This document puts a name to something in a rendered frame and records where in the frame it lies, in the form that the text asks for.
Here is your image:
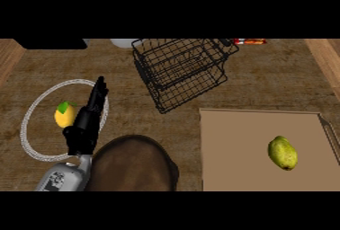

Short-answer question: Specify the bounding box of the yellow lemon with leaf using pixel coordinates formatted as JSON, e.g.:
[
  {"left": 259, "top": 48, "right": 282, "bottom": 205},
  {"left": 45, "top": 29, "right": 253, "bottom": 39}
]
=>
[{"left": 54, "top": 101, "right": 81, "bottom": 129}]

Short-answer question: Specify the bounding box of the white round container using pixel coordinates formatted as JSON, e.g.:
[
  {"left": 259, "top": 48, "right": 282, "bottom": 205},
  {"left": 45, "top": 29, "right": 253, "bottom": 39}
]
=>
[{"left": 110, "top": 38, "right": 144, "bottom": 49}]

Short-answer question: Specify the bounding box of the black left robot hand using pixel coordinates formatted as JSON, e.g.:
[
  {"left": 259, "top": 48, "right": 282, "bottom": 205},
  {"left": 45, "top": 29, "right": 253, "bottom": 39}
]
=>
[{"left": 61, "top": 75, "right": 112, "bottom": 156}]

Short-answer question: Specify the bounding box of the pale wooden panel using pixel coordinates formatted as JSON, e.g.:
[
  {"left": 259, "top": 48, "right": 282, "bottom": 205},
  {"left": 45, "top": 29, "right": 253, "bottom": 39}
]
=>
[{"left": 305, "top": 38, "right": 340, "bottom": 102}]

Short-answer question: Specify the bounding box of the white rope ring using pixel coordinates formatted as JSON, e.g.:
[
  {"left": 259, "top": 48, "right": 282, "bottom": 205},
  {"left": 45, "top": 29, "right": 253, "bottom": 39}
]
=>
[{"left": 20, "top": 78, "right": 112, "bottom": 163}]

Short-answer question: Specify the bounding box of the brown tray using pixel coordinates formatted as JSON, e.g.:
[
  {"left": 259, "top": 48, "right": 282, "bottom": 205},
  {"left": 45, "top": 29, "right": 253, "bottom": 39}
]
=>
[{"left": 199, "top": 108, "right": 340, "bottom": 192}]

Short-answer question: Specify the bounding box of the brown wooden panel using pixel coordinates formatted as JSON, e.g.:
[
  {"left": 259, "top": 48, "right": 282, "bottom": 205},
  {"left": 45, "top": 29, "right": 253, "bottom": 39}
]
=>
[{"left": 0, "top": 38, "right": 27, "bottom": 86}]

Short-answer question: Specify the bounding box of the black appliance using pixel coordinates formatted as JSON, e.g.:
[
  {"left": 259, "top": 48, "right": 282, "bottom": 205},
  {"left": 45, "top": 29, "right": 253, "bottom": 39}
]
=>
[{"left": 13, "top": 38, "right": 89, "bottom": 50}]

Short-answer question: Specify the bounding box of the green pear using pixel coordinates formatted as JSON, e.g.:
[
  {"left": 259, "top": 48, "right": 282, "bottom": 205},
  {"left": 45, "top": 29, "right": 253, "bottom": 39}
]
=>
[{"left": 268, "top": 135, "right": 299, "bottom": 172}]

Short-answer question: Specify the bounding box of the black wire tiered basket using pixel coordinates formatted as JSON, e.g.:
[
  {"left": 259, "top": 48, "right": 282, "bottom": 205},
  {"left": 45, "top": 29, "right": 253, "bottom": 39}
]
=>
[{"left": 131, "top": 38, "right": 242, "bottom": 115}]

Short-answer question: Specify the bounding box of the brown round bowl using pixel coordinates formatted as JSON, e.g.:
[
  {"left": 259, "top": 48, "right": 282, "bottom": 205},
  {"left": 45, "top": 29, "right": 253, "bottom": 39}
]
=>
[{"left": 85, "top": 134, "right": 181, "bottom": 192}]

